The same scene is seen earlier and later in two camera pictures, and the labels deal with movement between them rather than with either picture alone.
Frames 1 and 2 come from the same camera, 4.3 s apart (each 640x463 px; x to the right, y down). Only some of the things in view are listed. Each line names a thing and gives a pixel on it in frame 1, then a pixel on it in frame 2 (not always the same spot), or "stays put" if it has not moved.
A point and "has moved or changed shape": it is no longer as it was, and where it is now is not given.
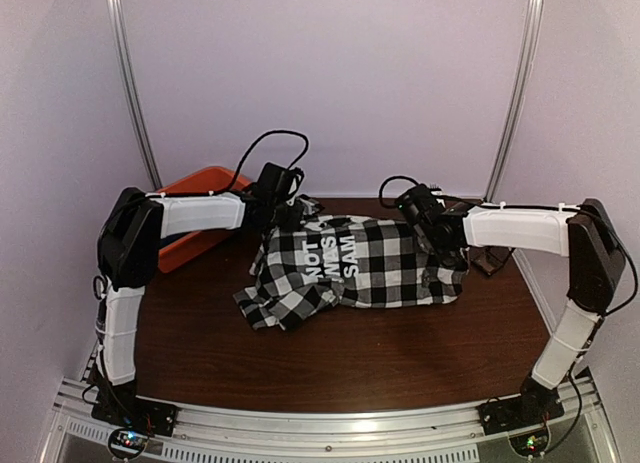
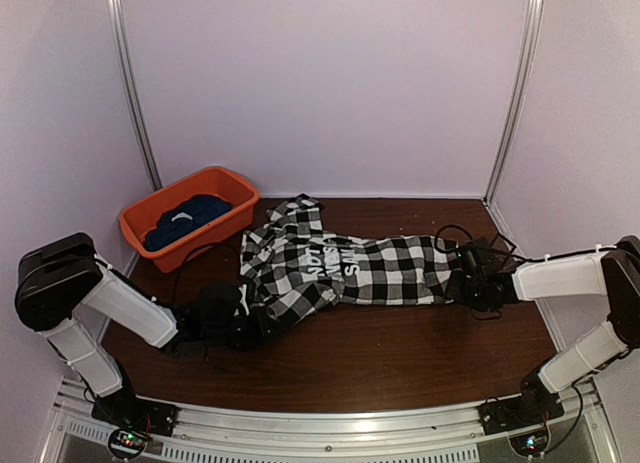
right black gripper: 450,248 to 453,288
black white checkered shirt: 304,275 has moved or changed shape
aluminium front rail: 448,433 stays put
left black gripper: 291,223 to 261,333
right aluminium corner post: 521,91 stays put
